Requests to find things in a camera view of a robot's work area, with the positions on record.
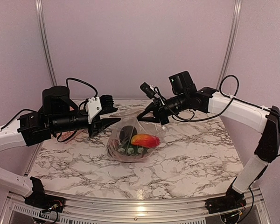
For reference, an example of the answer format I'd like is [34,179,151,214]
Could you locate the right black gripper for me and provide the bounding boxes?
[137,92,189,125]

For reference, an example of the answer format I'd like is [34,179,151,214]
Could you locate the clear zip top bag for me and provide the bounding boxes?
[106,109,167,162]

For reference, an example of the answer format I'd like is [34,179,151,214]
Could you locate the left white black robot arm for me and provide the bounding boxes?
[0,85,121,152]

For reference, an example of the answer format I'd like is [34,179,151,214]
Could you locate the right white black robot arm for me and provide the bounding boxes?
[137,71,280,209]

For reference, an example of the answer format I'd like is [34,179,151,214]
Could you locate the dark fake avocado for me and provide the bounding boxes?
[119,126,137,144]

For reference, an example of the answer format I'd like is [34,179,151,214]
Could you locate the green fake cucumber slices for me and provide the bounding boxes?
[117,144,154,158]

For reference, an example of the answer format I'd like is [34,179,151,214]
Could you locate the pink plastic basket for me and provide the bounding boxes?
[57,100,84,143]

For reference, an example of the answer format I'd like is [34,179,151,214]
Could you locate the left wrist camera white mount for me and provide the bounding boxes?
[85,95,114,124]

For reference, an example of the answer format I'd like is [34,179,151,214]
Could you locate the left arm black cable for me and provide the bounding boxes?
[65,77,100,98]

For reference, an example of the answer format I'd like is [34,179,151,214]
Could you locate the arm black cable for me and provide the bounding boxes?
[65,77,100,98]
[175,74,240,123]

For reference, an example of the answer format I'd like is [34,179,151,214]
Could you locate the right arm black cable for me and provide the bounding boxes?
[175,74,240,123]

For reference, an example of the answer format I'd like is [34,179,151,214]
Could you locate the front aluminium rail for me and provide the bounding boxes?
[0,188,271,224]

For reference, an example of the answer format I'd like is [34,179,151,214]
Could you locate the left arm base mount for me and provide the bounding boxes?
[24,191,65,213]

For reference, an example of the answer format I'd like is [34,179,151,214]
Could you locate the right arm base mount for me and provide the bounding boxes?
[204,196,246,214]

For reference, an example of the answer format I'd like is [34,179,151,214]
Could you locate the right aluminium frame post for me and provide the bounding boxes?
[217,0,242,86]

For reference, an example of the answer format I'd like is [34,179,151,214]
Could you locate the aluminium frame post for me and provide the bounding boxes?
[217,0,242,86]
[35,0,57,86]

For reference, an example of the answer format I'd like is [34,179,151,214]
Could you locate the left aluminium frame post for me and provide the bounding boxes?
[35,0,57,86]

